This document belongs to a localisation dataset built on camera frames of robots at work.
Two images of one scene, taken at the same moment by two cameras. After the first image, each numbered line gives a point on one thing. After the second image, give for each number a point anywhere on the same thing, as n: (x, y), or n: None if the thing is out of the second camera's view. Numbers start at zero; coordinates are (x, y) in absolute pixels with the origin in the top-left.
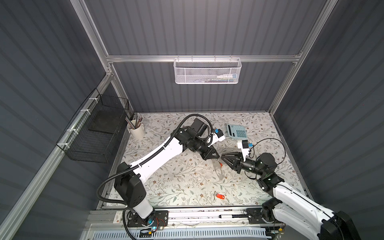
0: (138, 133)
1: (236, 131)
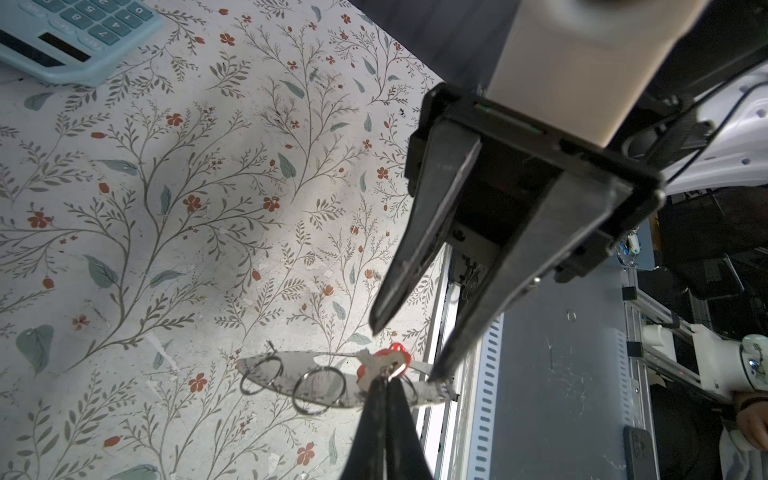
0: None
1: (72, 41)
